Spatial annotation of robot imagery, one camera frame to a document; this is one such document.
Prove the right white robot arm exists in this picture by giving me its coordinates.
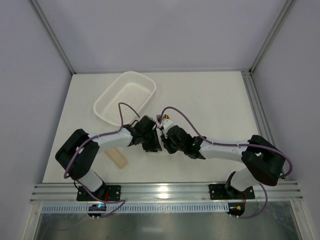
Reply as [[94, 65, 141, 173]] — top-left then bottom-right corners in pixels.
[[160, 125, 285, 199]]

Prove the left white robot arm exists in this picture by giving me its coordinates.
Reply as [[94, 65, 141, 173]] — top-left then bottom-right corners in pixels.
[[55, 115, 162, 202]]

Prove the beige wooden cutlery tray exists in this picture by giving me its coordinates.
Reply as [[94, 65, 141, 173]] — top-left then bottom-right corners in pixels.
[[104, 148, 128, 169]]

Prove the white perforated plastic basket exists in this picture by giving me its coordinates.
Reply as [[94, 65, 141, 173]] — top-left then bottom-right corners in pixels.
[[93, 71, 157, 127]]

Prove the left black controller board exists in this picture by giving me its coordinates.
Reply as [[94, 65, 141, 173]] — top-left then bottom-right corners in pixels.
[[87, 203, 107, 220]]

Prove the black controller board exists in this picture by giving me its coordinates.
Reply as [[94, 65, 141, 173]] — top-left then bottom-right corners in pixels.
[[87, 203, 107, 220], [226, 204, 245, 219]]

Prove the right black controller board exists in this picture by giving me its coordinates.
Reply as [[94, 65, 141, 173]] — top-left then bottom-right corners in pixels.
[[226, 204, 245, 219]]

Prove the aluminium front rail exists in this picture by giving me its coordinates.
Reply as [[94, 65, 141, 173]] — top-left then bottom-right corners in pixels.
[[30, 180, 303, 203]]

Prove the aluminium rail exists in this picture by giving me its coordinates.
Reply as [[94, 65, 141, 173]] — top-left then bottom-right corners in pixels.
[[241, 69, 287, 180], [30, 180, 303, 203]]

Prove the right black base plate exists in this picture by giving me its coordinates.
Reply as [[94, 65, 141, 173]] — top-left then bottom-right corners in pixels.
[[208, 183, 255, 200]]

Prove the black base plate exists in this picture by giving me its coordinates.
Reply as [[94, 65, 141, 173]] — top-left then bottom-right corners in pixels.
[[76, 184, 121, 202], [208, 183, 255, 200]]

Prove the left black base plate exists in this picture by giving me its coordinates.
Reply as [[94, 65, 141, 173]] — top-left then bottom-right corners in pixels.
[[76, 184, 121, 202]]

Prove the slotted grey cable duct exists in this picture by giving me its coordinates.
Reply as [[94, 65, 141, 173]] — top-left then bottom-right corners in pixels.
[[40, 202, 229, 214]]

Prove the right side aluminium rail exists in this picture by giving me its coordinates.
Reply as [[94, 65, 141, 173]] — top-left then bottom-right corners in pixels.
[[241, 69, 287, 180]]

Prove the left aluminium corner post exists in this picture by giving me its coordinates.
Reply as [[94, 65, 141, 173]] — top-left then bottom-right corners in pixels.
[[28, 0, 76, 75]]

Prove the aluminium corner post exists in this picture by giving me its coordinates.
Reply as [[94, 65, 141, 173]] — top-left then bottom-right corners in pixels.
[[28, 0, 76, 75], [249, 0, 296, 75]]

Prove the right aluminium corner post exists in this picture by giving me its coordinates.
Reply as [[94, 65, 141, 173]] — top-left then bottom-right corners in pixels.
[[249, 0, 296, 75]]

